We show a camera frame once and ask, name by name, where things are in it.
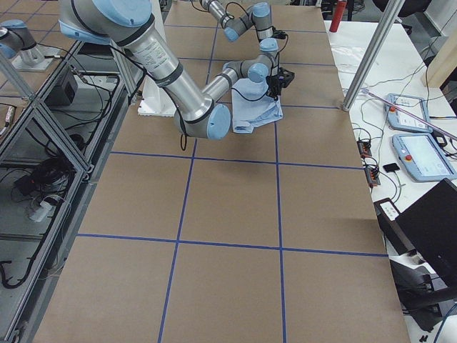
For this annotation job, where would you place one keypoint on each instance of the black laptop computer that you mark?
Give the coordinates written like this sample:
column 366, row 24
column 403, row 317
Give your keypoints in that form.
column 428, row 228

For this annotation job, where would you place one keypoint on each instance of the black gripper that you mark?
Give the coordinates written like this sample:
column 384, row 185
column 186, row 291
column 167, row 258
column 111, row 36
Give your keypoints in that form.
column 273, row 86

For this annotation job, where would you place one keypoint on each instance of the orange connector board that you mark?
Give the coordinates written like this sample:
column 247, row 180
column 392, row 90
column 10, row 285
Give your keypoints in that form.
column 364, row 148
column 372, row 176

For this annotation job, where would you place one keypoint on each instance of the clear plastic bag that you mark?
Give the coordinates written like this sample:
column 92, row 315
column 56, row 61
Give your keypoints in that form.
column 347, row 58

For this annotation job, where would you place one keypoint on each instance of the blue teach pendant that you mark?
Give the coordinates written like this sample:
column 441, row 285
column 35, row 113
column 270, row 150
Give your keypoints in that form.
column 399, row 120
column 422, row 157

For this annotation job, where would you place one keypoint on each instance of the grey aluminium frame post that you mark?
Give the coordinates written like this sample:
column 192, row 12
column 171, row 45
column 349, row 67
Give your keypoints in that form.
column 381, row 32

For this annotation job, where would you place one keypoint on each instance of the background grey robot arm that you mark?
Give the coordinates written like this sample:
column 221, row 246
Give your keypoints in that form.
column 18, row 45

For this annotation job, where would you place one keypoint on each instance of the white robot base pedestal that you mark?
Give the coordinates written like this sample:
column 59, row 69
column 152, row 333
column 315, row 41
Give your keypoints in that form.
column 155, row 101

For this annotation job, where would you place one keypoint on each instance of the red cylinder bottle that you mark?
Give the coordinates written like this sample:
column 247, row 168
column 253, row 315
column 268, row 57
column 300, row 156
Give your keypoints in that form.
column 337, row 15

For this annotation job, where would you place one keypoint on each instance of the black box on table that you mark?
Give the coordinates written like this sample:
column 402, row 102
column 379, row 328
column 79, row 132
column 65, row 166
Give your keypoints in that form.
column 387, row 209

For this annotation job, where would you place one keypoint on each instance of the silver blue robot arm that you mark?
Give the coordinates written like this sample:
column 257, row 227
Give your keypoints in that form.
column 131, row 25
column 257, row 16

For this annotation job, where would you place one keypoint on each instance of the lower blue teach pendant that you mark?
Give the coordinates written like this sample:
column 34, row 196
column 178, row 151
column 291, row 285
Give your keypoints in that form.
column 422, row 157

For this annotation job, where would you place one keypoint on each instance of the upper blue teach pendant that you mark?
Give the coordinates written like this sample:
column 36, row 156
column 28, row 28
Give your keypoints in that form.
column 399, row 120

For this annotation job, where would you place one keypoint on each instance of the light blue button-up shirt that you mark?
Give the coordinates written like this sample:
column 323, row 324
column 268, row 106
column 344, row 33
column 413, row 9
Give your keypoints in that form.
column 251, row 106

